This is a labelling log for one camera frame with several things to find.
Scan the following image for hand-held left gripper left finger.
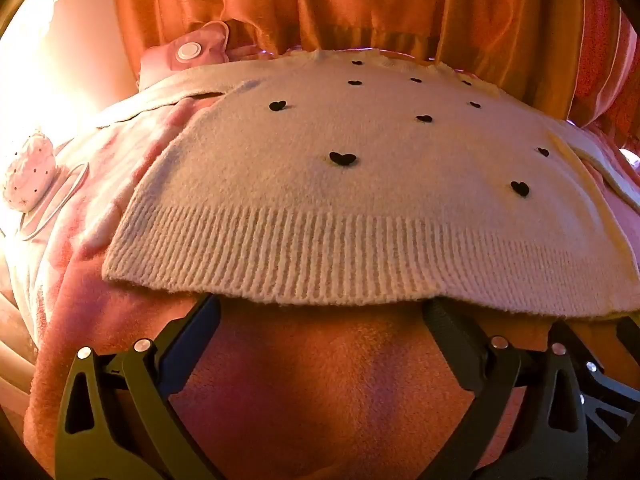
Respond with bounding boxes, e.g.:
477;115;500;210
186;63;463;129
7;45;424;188
54;294;226;480

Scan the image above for pink fleece blanket white print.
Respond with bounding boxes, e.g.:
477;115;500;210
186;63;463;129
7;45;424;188
0;95;640;480

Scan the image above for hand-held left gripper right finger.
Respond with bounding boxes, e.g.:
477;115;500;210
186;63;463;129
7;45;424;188
422;300;591;480

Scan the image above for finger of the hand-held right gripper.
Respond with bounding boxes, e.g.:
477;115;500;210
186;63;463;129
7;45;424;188
548;321;640;441

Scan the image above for pink striped curtain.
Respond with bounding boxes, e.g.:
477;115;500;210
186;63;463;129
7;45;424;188
565;0;640;151

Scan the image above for pink cloth with white snap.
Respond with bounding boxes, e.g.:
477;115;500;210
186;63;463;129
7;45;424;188
139;21;266;86

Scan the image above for orange satin curtain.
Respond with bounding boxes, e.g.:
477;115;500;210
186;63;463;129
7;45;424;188
111;0;591;121

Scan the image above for cream knit sweater black hearts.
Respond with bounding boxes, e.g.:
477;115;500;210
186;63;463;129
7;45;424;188
95;49;640;321

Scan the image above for pink polka-dot plush toy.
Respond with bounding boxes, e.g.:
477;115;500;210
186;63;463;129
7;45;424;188
2;130;57;211

